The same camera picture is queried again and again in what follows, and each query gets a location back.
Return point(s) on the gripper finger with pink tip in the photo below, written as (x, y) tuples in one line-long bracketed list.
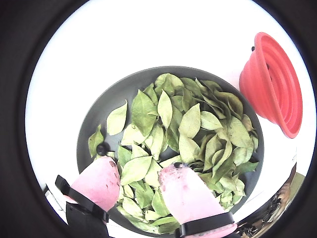
[(99, 183), (188, 198)]

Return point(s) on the dark grey shallow bowl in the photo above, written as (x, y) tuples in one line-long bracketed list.
[(99, 111)]

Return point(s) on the pile of green dried leaves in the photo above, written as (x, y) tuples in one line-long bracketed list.
[(190, 121)]

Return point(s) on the red collapsible silicone cup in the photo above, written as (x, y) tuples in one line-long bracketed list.
[(257, 94)]

